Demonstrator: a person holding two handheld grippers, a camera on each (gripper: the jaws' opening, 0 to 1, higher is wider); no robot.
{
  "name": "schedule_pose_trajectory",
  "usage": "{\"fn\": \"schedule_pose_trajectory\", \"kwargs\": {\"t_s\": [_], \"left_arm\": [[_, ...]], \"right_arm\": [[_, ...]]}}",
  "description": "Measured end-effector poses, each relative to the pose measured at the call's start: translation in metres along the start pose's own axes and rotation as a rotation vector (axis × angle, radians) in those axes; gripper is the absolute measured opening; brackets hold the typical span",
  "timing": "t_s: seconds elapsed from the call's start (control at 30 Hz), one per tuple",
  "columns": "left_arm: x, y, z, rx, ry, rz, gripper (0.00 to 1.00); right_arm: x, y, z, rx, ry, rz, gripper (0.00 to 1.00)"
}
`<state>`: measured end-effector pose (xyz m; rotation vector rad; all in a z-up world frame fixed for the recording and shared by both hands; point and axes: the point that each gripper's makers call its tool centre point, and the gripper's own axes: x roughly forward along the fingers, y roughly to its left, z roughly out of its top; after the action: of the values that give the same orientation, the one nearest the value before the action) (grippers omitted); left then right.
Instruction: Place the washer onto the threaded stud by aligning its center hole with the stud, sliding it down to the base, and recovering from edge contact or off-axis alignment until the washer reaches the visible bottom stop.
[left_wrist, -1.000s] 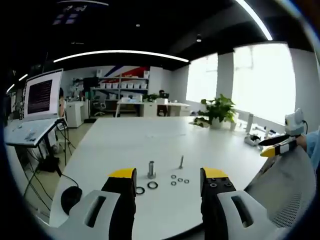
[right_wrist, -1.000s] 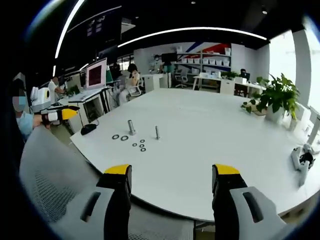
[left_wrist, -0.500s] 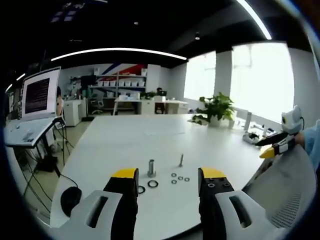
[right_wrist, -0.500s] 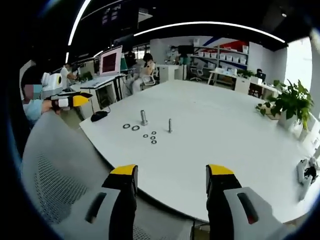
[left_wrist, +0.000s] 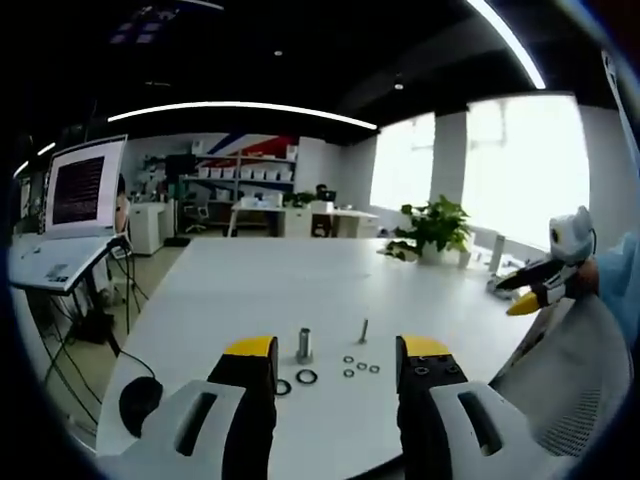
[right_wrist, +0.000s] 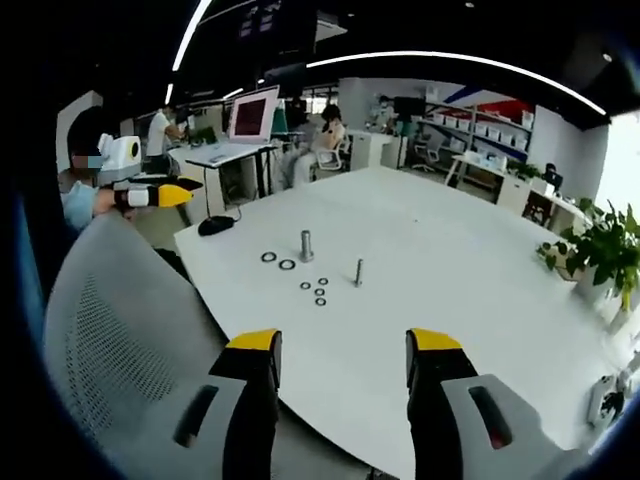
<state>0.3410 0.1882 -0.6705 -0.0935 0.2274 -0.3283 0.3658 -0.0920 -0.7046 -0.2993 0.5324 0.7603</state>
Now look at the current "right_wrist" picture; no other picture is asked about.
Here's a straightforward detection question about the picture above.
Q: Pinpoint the storage shelf with white bins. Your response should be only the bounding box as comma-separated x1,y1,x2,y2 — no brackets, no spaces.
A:
418,85,535,157

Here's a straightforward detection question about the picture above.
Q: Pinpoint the white office chair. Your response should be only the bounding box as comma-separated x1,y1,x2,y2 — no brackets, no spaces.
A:
313,135,352,176

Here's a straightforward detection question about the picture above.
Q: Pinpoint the person's head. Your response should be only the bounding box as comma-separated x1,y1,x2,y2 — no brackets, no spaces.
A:
66,106,106,157

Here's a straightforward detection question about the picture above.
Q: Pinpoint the straight ceiling light strip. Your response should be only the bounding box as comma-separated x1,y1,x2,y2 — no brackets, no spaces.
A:
171,0,214,72

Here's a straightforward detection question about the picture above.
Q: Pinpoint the white trestle table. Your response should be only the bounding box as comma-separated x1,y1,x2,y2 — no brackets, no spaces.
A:
444,151,507,190

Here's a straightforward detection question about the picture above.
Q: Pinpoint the long curved ceiling light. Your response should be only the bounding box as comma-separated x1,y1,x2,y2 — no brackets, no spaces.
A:
304,49,610,117

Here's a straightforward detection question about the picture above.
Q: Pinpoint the person's left hand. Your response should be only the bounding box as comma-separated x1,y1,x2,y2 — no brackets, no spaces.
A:
93,189,137,220

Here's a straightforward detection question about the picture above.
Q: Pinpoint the pink framed monitor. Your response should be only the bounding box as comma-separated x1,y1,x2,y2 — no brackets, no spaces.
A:
226,85,281,147

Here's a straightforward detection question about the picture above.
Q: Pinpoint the white standing desk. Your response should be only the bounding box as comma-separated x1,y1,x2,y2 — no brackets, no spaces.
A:
183,142,279,212

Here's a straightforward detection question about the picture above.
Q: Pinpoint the white device with black cable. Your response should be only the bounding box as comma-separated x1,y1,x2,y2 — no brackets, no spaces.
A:
587,372,629,429

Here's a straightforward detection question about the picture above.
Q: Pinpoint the grey mesh office chair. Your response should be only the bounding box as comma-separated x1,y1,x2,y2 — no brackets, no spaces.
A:
42,213,301,480

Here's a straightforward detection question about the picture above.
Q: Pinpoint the small green plant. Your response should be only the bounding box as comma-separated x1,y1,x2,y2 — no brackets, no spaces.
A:
506,159,543,182

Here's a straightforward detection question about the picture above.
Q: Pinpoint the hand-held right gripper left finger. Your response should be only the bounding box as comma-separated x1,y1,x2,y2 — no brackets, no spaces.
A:
164,328,284,480

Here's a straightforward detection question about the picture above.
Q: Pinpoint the black computer mouse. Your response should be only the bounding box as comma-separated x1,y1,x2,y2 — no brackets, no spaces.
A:
197,215,236,237

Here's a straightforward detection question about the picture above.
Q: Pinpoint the large green potted plant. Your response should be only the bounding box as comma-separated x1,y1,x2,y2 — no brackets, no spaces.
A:
536,198,640,314

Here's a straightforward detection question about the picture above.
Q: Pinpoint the black mesh office chair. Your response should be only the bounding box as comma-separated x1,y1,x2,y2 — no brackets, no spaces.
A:
412,133,445,172

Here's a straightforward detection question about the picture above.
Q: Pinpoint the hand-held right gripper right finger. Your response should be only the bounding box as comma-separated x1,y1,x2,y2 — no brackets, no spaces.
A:
404,327,566,480

